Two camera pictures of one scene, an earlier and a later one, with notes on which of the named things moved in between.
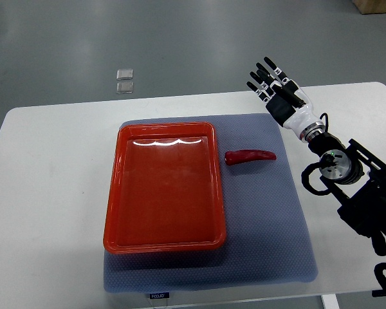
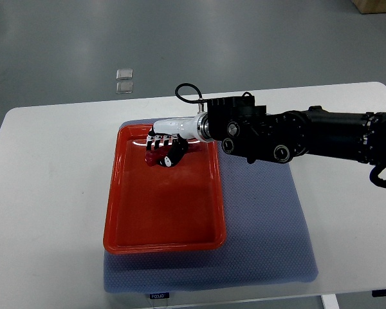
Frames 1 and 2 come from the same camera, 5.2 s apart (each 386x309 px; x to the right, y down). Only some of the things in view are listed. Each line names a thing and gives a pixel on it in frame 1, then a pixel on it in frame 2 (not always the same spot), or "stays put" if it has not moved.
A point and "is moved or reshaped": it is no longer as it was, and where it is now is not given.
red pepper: x=233 y=156 is moved or reshaped
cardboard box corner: x=367 y=7 stays put
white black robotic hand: x=285 y=101 -> x=178 y=132
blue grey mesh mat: x=268 y=238 stays put
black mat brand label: x=159 y=295 stays put
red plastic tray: x=165 y=191 stays put
